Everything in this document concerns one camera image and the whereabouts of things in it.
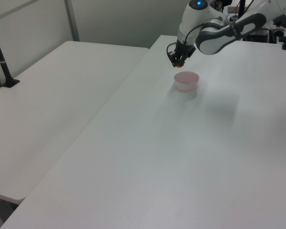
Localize thin black stand pole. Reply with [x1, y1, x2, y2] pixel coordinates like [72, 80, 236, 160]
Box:
[238, 0, 247, 19]

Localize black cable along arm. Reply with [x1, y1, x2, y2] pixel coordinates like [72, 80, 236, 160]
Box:
[166, 22, 207, 57]

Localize white side table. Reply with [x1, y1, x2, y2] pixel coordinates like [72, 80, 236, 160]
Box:
[0, 41, 150, 206]

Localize black strap around arm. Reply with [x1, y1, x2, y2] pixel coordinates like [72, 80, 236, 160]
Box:
[229, 21, 244, 42]

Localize grey partition corner post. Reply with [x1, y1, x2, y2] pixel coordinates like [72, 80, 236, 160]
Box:
[64, 0, 81, 42]

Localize pink plastic bowl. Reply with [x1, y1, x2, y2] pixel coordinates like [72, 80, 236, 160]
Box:
[174, 71, 201, 92]

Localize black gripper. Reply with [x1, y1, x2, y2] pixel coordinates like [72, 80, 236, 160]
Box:
[168, 40, 197, 68]

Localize black equipment box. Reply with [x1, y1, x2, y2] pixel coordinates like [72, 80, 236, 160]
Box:
[246, 29, 271, 43]

